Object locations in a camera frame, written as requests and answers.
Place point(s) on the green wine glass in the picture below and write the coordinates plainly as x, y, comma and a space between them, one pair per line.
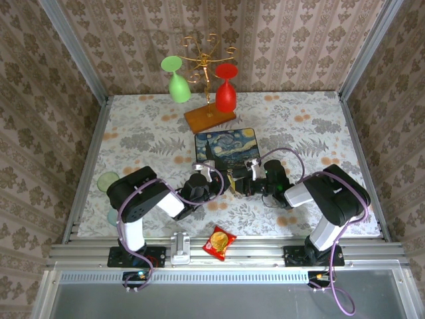
179, 87

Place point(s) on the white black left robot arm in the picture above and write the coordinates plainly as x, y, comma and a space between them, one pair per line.
139, 196

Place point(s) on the red wine glass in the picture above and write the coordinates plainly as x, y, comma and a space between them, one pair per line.
225, 96

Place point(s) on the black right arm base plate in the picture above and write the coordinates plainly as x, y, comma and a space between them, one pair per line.
293, 257

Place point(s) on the aluminium frame post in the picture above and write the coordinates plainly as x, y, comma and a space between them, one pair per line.
76, 53
368, 50

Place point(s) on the clear green plastic cup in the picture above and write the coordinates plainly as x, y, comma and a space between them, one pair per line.
104, 181

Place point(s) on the white clamp bracket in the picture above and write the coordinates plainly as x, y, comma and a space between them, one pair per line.
180, 247

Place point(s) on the small black controller board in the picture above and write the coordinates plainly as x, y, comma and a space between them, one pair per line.
320, 277
136, 278

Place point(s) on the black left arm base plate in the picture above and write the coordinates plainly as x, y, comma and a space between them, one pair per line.
156, 257

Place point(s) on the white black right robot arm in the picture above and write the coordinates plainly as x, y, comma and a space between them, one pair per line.
335, 199

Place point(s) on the aluminium mounting rail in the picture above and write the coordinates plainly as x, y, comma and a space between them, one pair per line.
252, 251

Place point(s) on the red snack packet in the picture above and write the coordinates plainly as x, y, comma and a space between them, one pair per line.
219, 242

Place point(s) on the starry night tin box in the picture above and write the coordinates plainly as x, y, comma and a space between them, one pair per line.
229, 146

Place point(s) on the golden glass stand wooden base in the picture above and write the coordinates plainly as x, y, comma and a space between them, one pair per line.
209, 116

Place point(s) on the pale teal cup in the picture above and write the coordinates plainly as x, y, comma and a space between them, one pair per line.
112, 217

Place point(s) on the floral table cloth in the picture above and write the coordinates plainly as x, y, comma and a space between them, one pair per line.
265, 126

